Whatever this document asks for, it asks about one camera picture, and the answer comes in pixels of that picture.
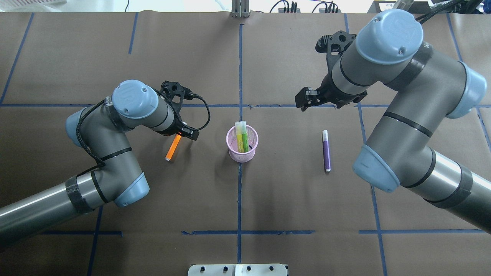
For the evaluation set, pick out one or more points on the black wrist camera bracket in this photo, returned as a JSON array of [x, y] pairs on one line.
[[173, 89], [334, 46]]

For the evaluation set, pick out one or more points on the orange highlighter pen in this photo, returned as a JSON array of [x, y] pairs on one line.
[[173, 147]]

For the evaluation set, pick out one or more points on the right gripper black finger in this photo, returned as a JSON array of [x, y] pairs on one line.
[[308, 93], [304, 101]]

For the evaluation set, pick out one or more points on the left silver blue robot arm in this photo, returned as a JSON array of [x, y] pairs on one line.
[[117, 176]]

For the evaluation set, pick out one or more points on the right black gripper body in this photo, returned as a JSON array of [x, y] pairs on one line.
[[326, 94]]

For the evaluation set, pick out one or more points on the aluminium frame post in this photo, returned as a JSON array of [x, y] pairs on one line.
[[240, 9]]

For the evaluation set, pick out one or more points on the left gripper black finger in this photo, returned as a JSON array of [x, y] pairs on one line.
[[190, 134]]

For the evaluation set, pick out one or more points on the green highlighter pen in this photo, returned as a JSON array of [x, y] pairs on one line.
[[244, 135]]

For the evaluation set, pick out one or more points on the purple marker pen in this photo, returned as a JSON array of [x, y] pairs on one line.
[[326, 151]]

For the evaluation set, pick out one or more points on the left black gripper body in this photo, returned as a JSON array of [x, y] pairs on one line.
[[175, 130]]

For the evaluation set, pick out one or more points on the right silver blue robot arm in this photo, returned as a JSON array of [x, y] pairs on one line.
[[430, 86]]

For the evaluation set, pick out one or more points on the pink mesh pen holder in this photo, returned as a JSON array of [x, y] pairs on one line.
[[253, 140]]

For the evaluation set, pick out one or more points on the left black wrist camera bracket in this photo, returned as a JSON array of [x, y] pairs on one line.
[[173, 89]]

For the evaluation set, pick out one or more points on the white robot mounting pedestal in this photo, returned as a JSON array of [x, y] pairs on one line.
[[258, 269]]

